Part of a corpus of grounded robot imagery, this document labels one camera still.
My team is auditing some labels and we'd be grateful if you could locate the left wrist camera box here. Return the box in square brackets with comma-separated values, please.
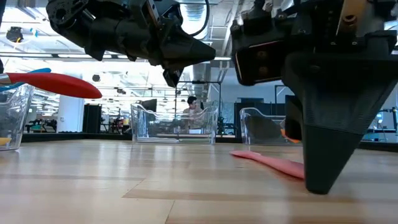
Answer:
[136, 0, 183, 30]

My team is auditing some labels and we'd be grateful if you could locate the red slotted spoon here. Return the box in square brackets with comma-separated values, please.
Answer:
[0, 72, 103, 100]

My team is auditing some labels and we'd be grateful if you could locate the silver spiral air duct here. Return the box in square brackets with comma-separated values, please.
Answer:
[180, 0, 218, 102]

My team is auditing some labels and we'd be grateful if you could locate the black cabinet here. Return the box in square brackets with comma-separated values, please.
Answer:
[83, 103, 103, 130]

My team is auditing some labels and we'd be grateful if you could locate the black ceiling cord reel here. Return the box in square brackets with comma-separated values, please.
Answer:
[5, 26, 25, 44]

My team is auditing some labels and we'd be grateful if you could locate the long linear ceiling light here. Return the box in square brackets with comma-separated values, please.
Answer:
[0, 52, 234, 63]

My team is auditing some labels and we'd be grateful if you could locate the orange silicone spatula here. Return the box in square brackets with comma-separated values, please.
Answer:
[280, 128, 302, 144]

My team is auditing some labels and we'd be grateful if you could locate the black left camera cable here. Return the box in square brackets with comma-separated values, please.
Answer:
[182, 0, 211, 37]

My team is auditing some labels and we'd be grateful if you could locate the black aluminium table frame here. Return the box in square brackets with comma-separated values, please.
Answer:
[20, 132, 398, 153]

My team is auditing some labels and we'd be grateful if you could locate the black partition panel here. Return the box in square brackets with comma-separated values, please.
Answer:
[233, 98, 287, 134]

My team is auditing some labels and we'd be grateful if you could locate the small black monitor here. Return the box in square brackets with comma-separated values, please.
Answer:
[136, 98, 159, 113]

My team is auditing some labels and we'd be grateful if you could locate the pink silicone spatula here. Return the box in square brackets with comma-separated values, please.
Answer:
[229, 150, 305, 180]

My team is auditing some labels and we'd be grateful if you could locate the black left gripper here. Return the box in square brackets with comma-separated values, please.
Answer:
[129, 21, 216, 88]

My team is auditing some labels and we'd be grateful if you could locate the blue silicone spoon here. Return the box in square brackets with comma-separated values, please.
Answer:
[0, 67, 53, 93]

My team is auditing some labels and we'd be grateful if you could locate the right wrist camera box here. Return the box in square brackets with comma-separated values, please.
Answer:
[234, 39, 289, 87]

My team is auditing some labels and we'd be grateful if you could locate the clear plastic bin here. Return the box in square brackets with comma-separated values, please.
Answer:
[239, 107, 304, 146]
[129, 102, 220, 145]
[0, 83, 35, 152]

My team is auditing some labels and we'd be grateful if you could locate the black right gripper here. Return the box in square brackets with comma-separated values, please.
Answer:
[231, 0, 398, 194]

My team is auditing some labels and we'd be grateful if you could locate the person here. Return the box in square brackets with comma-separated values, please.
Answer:
[182, 95, 205, 130]

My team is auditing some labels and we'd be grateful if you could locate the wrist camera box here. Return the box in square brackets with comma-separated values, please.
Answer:
[234, 39, 289, 87]
[136, 0, 183, 30]

